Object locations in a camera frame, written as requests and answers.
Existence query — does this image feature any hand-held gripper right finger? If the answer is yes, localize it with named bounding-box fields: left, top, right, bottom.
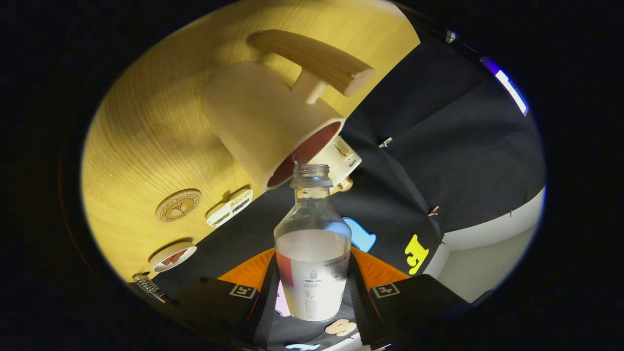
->
left=347, top=247, right=471, bottom=350

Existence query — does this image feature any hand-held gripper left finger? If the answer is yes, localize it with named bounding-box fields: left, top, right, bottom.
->
left=161, top=248, right=281, bottom=351

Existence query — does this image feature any clear juice bottle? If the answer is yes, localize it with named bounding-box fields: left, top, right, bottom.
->
left=274, top=163, right=352, bottom=323

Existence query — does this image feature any round wooden coaster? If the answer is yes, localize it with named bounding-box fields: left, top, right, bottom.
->
left=155, top=189, right=202, bottom=223

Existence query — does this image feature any cream cup with wooden handle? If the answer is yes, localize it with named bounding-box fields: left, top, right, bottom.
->
left=201, top=29, right=375, bottom=192

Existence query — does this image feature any white divided seed dish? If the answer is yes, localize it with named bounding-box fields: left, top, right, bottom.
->
left=206, top=189, right=254, bottom=228

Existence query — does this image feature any white plate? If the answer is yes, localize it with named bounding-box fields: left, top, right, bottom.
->
left=149, top=241, right=197, bottom=273

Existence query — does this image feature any cream toaster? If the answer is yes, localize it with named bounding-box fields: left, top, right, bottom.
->
left=312, top=136, right=362, bottom=188

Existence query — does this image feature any wooden table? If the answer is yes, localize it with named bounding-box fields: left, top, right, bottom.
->
left=80, top=0, right=421, bottom=284

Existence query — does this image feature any metal wire utensil holder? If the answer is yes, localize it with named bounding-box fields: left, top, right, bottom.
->
left=133, top=273, right=170, bottom=303

